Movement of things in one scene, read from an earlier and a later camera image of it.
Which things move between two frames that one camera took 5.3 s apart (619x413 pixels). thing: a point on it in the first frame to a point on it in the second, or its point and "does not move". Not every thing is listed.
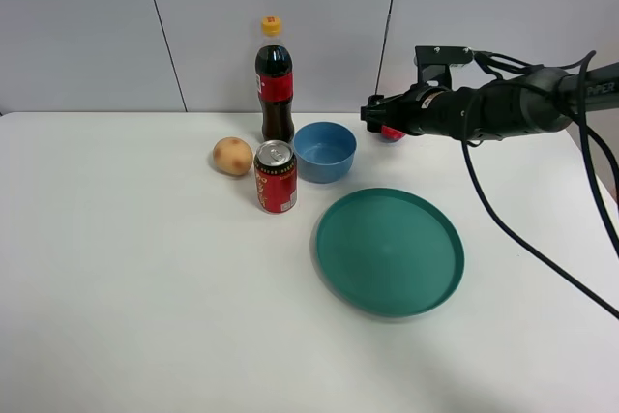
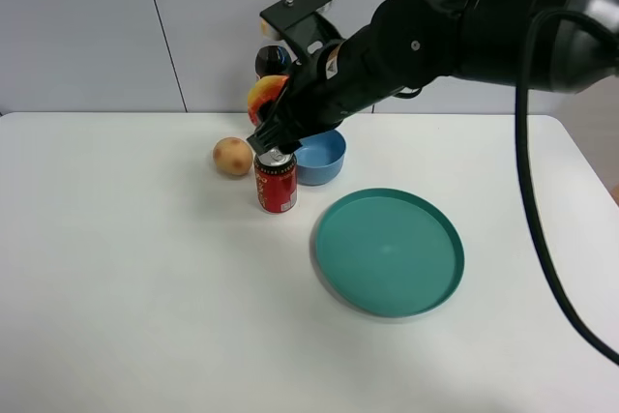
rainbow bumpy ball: [390, 134] to [266, 89]
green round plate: [390, 252] does not move
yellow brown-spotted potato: [232, 156] does not move
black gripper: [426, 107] to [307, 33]
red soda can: [277, 176] does not move
